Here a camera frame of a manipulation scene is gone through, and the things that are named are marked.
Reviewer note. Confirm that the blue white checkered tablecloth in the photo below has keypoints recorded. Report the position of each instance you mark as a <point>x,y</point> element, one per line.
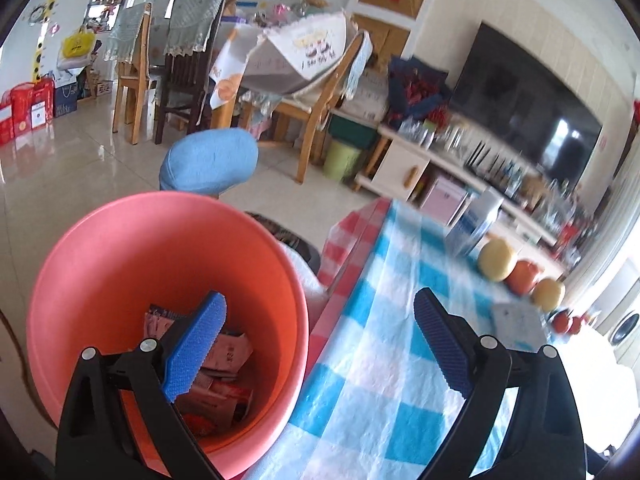
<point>374,403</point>

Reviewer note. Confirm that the black flat screen television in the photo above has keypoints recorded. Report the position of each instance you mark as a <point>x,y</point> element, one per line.
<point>504,89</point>

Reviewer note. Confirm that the navy red flower bouquet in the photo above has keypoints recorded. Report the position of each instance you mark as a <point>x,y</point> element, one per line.
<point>416,90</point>

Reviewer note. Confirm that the light wooden chair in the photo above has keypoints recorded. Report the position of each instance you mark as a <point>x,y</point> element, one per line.
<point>128,47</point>

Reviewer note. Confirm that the large yellow pear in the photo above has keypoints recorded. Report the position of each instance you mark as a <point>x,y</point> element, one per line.
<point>496,260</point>

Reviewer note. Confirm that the white washing machine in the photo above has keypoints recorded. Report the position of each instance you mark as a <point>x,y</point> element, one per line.
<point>618,321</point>

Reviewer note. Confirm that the yellow hanging bag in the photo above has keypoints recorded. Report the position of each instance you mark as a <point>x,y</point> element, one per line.
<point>78,44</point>

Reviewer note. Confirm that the pink storage box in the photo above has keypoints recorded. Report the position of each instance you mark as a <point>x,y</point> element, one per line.
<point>443,200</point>

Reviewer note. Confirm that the white blue torn bag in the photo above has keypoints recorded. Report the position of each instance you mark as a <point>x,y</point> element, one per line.
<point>519,326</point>

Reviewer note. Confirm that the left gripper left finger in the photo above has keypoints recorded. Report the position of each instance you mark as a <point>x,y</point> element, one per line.
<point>95,437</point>

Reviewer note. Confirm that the pink plastic trash bucket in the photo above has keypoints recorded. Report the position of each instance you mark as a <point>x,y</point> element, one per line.
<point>170,249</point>

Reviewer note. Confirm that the left orange tangerine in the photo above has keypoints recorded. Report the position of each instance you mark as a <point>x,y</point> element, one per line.
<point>561,322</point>

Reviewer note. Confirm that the small yellow pear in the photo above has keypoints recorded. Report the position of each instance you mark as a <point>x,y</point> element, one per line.
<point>547,294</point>

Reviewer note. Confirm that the dark wooden chair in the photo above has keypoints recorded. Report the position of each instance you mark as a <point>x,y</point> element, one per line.
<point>189,53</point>

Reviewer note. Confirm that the green trash bin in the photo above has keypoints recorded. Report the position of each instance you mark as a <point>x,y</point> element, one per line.
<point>341,159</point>

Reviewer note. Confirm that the pink paper box trash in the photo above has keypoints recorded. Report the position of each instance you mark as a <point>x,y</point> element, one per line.
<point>230,350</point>

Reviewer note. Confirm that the wooden chair with bib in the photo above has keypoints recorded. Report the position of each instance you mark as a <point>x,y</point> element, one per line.
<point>311,104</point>

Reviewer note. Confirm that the orange tangerine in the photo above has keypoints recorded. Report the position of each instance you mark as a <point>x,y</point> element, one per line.
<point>577,323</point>
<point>561,322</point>

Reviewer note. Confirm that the white TV cabinet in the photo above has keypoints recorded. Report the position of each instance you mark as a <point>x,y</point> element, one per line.
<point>403,170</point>

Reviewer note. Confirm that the white blue plastic bottle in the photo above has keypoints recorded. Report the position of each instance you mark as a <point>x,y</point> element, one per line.
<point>474,223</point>

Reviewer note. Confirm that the right orange tangerine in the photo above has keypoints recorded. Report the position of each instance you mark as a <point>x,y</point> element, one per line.
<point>577,323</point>

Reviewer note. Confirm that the red apple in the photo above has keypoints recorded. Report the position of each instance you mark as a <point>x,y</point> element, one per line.
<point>523,277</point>

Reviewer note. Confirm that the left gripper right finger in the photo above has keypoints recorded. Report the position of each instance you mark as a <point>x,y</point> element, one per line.
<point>519,419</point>

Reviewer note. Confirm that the red gift boxes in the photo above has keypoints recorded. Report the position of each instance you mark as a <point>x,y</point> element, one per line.
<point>26,107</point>

